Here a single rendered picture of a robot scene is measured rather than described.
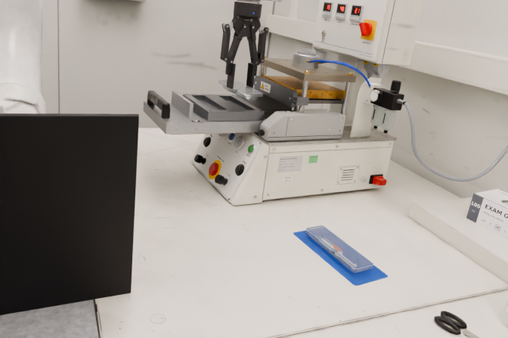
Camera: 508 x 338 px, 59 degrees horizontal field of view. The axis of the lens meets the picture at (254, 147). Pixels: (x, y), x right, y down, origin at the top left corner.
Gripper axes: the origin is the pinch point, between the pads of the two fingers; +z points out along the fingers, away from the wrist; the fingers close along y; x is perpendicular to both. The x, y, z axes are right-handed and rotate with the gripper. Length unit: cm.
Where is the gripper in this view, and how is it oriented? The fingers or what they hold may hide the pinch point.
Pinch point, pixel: (240, 76)
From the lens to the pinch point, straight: 129.8
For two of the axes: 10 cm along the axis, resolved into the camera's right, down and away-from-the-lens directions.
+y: -8.8, 0.6, -4.7
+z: -1.1, 9.4, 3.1
